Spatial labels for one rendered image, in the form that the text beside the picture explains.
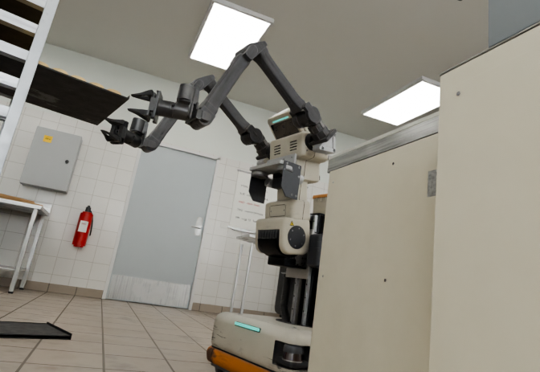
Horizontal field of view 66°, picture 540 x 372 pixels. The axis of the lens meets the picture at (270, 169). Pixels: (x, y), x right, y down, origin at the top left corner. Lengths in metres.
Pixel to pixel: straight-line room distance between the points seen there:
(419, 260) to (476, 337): 0.40
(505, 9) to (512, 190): 0.30
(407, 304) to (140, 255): 4.80
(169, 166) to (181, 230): 0.87
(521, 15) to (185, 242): 5.25
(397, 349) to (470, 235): 0.46
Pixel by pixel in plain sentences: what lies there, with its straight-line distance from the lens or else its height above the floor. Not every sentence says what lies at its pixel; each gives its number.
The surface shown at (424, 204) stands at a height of 0.66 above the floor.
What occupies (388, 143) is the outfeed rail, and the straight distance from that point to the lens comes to 1.24.
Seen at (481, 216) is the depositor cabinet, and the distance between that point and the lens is 0.68.
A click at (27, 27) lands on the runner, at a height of 1.04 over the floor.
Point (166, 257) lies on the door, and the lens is 5.67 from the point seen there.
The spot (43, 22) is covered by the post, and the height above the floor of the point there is 1.06.
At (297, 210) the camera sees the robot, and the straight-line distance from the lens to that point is 1.89.
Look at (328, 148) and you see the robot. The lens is 1.88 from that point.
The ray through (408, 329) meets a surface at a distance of 1.05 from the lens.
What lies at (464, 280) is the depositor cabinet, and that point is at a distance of 0.69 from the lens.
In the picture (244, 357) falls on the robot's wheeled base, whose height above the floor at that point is 0.13.
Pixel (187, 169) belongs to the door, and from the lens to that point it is 5.84.
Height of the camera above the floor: 0.42
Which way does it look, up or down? 16 degrees up
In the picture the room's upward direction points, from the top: 9 degrees clockwise
